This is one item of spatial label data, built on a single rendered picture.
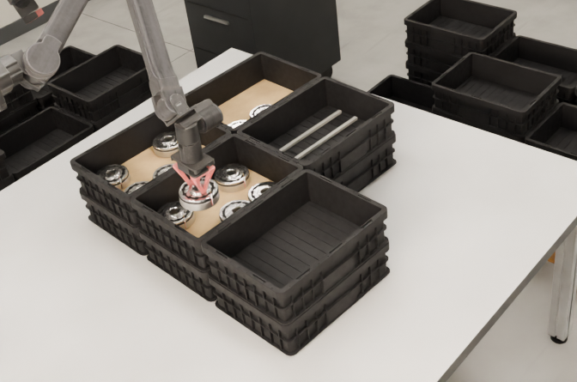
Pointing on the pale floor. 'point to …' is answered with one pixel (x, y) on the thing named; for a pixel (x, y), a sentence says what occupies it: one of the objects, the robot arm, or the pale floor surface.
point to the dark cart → (262, 4)
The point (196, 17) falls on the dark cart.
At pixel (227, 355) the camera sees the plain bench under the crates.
